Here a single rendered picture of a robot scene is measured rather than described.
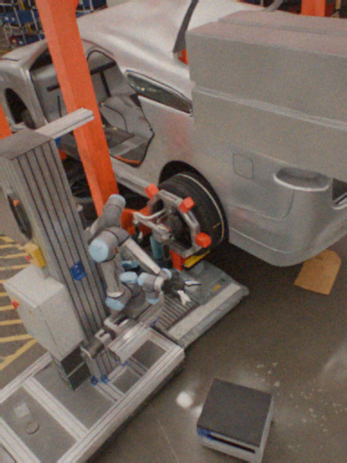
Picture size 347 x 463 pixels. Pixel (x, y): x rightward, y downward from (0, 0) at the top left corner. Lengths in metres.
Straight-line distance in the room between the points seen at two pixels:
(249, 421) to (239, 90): 2.64
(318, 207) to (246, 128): 2.45
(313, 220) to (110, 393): 1.80
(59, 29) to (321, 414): 3.00
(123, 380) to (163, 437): 0.47
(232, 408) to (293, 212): 1.27
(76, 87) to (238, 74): 2.76
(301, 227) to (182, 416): 1.56
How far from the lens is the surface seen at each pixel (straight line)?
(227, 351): 3.65
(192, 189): 3.30
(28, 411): 3.47
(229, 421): 2.95
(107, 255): 2.46
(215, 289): 3.86
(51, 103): 5.39
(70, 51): 3.10
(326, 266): 4.33
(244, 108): 0.43
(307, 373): 3.56
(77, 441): 3.21
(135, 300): 2.89
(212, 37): 0.43
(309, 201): 2.82
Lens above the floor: 2.93
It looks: 38 degrees down
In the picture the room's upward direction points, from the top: 9 degrees counter-clockwise
